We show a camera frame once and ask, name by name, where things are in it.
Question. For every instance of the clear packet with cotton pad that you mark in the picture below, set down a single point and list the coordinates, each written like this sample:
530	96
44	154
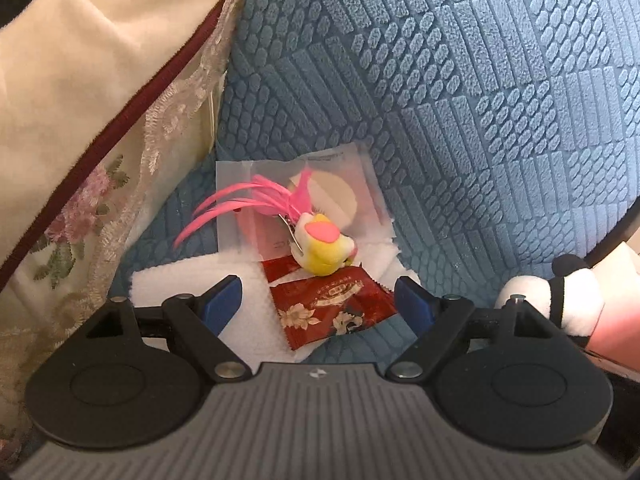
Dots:
350	180

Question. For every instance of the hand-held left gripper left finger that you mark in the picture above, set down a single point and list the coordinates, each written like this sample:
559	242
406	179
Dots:
225	301

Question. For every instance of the white cloth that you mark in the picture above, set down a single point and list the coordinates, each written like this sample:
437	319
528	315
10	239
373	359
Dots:
165	280

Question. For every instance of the yellow bird toy pink feathers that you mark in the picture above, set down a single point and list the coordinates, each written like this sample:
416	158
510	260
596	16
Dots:
320	252

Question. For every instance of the pink cardboard box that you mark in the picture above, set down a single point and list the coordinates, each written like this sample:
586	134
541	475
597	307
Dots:
617	330

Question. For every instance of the blue textured chair cover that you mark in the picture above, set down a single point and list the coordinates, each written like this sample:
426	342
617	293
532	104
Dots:
450	85

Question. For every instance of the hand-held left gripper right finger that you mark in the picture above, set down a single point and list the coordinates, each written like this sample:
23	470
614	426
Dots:
412	302

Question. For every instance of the red candy wrapper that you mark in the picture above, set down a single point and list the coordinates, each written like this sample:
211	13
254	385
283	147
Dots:
280	269
325	305

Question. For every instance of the panda plush toy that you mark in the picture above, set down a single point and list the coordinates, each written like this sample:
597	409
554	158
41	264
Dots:
530	292

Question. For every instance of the cream pillow with floral lace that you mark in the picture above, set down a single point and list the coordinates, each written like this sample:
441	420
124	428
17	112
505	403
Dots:
75	85

